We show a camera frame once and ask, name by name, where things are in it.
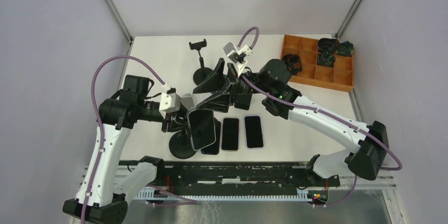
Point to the black phone stand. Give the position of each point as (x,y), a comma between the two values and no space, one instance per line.
(201,65)
(180,145)

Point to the dark rolled band top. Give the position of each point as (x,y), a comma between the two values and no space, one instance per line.
(328,45)

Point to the white slotted cable duct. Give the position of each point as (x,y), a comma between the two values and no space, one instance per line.
(152,194)

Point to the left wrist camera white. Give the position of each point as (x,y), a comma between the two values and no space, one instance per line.
(170,101)

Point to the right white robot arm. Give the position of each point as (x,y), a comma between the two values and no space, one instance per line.
(366,146)

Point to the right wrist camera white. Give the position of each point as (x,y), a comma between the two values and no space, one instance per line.
(238,56)

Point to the black smartphone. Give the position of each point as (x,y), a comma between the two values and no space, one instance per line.
(214,148)

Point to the dark rolled band middle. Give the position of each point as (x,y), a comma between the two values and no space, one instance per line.
(326,59)

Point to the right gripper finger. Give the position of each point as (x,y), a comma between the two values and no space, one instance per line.
(208,80)
(219,101)

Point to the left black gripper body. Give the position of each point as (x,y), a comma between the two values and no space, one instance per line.
(148,114)

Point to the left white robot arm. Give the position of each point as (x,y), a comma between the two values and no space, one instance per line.
(99,199)

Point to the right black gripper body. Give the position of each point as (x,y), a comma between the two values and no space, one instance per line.
(243,86)

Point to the silver folding phone stand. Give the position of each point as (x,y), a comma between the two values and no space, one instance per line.
(187,101)

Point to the orange wooden divided tray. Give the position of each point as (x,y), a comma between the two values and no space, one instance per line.
(338,77)

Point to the dark rolled band right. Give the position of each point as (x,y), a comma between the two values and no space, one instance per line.
(345,49)

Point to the black folding stand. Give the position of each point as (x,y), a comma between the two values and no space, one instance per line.
(243,101)

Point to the aluminium frame rail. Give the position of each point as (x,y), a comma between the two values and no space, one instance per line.
(350,177)

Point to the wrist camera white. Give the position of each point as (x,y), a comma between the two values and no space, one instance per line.
(238,56)
(170,101)

